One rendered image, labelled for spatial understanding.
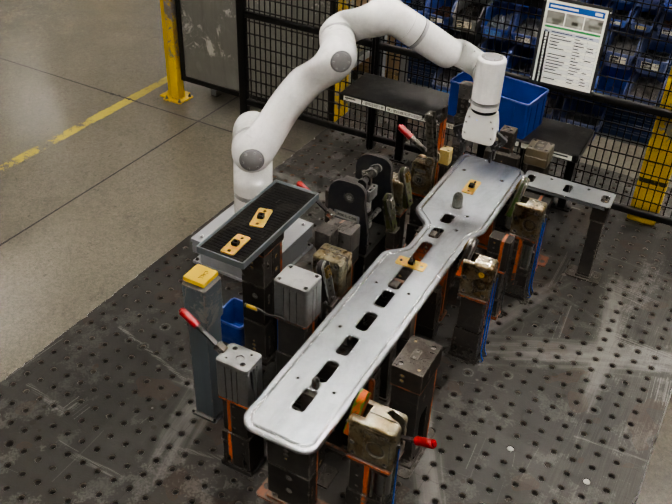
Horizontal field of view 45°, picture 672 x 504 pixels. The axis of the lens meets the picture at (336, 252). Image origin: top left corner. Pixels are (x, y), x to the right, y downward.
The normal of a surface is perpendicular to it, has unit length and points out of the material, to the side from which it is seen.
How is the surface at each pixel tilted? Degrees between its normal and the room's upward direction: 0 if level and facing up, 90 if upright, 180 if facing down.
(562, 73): 90
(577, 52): 90
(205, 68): 91
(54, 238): 0
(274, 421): 0
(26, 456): 0
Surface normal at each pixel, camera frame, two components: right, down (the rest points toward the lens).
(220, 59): -0.49, 0.53
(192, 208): 0.04, -0.80
